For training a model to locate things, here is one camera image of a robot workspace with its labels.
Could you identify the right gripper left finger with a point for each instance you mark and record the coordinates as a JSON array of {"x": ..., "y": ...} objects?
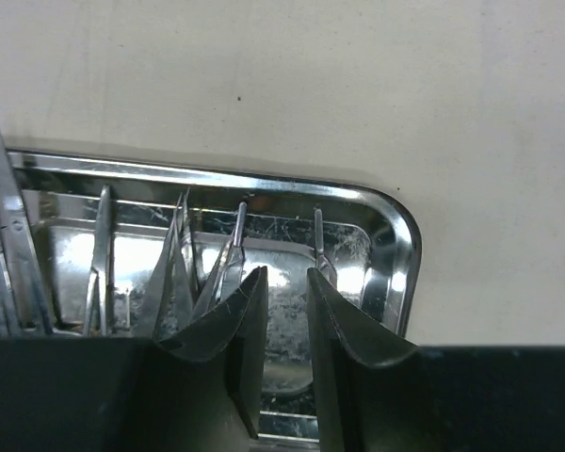
[{"x": 196, "y": 391}]

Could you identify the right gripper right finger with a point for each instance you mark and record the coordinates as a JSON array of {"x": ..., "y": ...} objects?
[{"x": 375, "y": 391}]

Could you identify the steel tweezers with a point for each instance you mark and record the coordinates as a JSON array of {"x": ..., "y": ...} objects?
[{"x": 170, "y": 296}]

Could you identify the steel forceps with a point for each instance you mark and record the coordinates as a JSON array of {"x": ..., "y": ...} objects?
[{"x": 97, "y": 315}]

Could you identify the steel instrument tray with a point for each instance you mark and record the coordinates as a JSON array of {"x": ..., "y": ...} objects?
[{"x": 365, "y": 242}]

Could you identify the steel scissors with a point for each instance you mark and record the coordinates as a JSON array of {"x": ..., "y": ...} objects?
[{"x": 22, "y": 249}]

